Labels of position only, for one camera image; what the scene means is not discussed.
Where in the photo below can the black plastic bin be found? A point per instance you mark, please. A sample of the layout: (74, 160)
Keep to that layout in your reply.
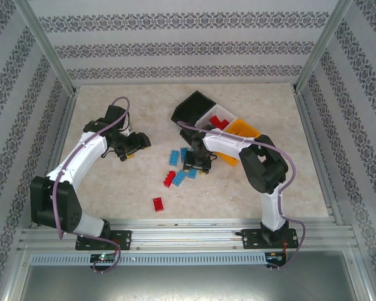
(194, 105)

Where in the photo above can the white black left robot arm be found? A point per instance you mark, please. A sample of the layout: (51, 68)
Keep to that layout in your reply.
(81, 153)

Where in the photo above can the small red lego brick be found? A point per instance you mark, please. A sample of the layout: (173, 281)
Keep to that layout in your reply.
(158, 204)

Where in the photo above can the large red lego brick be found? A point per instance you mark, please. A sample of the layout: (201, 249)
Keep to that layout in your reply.
(221, 123)

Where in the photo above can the aluminium frame post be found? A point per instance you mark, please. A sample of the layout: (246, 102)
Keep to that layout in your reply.
(322, 44)
(44, 44)

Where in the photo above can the small circuit board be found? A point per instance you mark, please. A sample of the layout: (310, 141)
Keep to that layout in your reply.
(103, 257)
(275, 257)

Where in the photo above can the square red lego brick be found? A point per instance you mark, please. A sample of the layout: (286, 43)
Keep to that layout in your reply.
(213, 119)

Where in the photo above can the aluminium side rail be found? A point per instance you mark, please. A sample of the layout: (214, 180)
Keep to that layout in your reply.
(316, 156)
(64, 125)

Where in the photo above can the yellow plastic bin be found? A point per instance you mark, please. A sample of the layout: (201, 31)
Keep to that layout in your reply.
(241, 127)

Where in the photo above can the blue lego brick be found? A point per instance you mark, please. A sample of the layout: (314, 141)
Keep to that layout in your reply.
(174, 157)
(179, 178)
(183, 154)
(192, 174)

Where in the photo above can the long aluminium mounting rail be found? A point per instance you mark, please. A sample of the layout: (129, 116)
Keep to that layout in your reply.
(188, 233)

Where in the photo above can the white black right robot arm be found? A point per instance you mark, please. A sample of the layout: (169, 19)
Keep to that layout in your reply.
(228, 142)

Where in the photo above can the white plastic bin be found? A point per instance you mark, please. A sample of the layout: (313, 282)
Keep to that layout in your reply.
(219, 109)

